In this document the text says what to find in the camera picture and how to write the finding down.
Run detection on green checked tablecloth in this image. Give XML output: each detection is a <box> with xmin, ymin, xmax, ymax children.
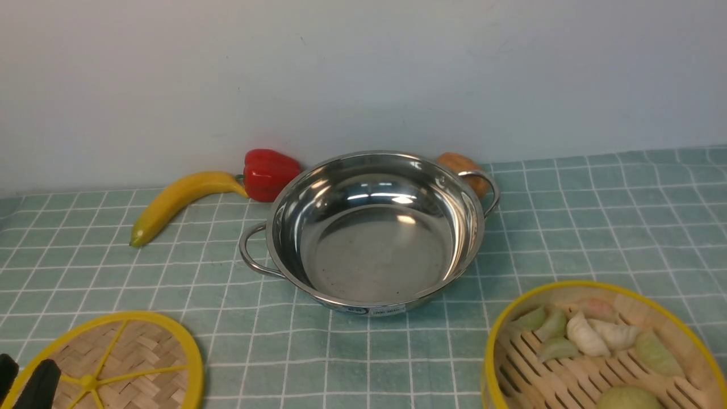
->
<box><xmin>1</xmin><ymin>147</ymin><xmax>725</xmax><ymax>408</ymax></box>

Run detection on pale green dumpling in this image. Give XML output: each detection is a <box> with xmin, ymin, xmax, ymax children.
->
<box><xmin>534</xmin><ymin>305</ymin><xmax>568</xmax><ymax>342</ymax></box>

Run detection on green round bun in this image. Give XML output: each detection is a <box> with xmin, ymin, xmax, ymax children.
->
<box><xmin>596</xmin><ymin>385</ymin><xmax>664</xmax><ymax>409</ymax></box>

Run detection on yellow-rimmed bamboo steamer basket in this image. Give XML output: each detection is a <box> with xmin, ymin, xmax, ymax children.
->
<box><xmin>481</xmin><ymin>281</ymin><xmax>726</xmax><ymax>408</ymax></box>

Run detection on red bell pepper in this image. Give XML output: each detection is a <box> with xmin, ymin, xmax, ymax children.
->
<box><xmin>241</xmin><ymin>149</ymin><xmax>302</xmax><ymax>203</ymax></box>

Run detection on pink dumpling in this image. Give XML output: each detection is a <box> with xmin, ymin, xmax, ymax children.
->
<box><xmin>573</xmin><ymin>298</ymin><xmax>618</xmax><ymax>323</ymax></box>

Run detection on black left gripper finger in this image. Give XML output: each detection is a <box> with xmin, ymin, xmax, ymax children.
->
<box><xmin>0</xmin><ymin>354</ymin><xmax>20</xmax><ymax>402</ymax></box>
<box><xmin>13</xmin><ymin>359</ymin><xmax>61</xmax><ymax>408</ymax></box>

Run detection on yellow banana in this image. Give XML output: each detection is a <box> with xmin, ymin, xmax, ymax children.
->
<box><xmin>129</xmin><ymin>172</ymin><xmax>248</xmax><ymax>248</ymax></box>

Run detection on yellow woven bamboo steamer lid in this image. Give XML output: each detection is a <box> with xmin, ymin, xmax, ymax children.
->
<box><xmin>2</xmin><ymin>311</ymin><xmax>205</xmax><ymax>408</ymax></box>

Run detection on stainless steel two-handled pot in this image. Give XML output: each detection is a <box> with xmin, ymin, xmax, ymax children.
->
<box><xmin>239</xmin><ymin>151</ymin><xmax>501</xmax><ymax>318</ymax></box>

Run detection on white dumpling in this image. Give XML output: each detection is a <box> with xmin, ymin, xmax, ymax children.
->
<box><xmin>566</xmin><ymin>311</ymin><xmax>611</xmax><ymax>357</ymax></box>

